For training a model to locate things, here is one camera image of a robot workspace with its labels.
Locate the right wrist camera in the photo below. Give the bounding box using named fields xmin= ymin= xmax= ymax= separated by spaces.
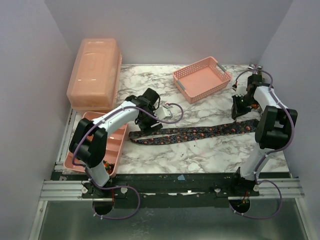
xmin=233 ymin=85 xmax=248 ymax=98

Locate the rolled floral tie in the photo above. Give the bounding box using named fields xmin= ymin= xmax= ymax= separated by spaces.
xmin=103 ymin=161 xmax=115 ymax=175

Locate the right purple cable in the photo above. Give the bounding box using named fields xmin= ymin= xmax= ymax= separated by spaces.
xmin=233 ymin=69 xmax=296 ymax=219

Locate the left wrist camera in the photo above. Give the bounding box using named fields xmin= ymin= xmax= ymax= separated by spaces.
xmin=154 ymin=106 xmax=172 ymax=121

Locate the pink divided organizer tray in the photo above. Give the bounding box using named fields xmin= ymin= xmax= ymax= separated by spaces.
xmin=63 ymin=111 xmax=128 ymax=178

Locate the aluminium rail frame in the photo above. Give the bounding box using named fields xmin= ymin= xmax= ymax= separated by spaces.
xmin=29 ymin=172 xmax=317 ymax=240

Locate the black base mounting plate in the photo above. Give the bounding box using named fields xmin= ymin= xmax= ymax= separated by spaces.
xmin=50 ymin=172 xmax=259 ymax=209

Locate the pink perforated basket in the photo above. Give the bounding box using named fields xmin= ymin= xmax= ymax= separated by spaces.
xmin=172 ymin=56 xmax=232 ymax=104

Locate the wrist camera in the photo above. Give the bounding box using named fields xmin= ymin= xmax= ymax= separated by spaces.
xmin=233 ymin=85 xmax=248 ymax=98
xmin=154 ymin=106 xmax=172 ymax=121

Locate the grey metal clamp tool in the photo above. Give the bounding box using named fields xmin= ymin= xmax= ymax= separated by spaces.
xmin=247 ymin=64 xmax=263 ymax=75

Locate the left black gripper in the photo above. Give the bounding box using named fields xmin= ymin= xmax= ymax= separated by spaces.
xmin=137 ymin=107 xmax=163 ymax=136

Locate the purple cable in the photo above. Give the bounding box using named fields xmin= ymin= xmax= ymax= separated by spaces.
xmin=71 ymin=102 xmax=184 ymax=221
xmin=233 ymin=69 xmax=296 ymax=219

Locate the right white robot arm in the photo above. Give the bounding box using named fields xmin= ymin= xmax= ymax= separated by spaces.
xmin=231 ymin=70 xmax=298 ymax=182

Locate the pink translucent storage box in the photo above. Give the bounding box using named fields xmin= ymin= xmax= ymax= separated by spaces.
xmin=66 ymin=38 xmax=122 ymax=115

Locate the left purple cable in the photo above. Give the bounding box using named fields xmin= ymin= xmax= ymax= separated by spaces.
xmin=71 ymin=102 xmax=184 ymax=221

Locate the dark floral necktie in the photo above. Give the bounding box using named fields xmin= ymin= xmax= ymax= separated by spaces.
xmin=128 ymin=119 xmax=259 ymax=146

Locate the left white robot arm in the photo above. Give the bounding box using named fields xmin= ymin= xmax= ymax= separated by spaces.
xmin=68 ymin=88 xmax=162 ymax=198

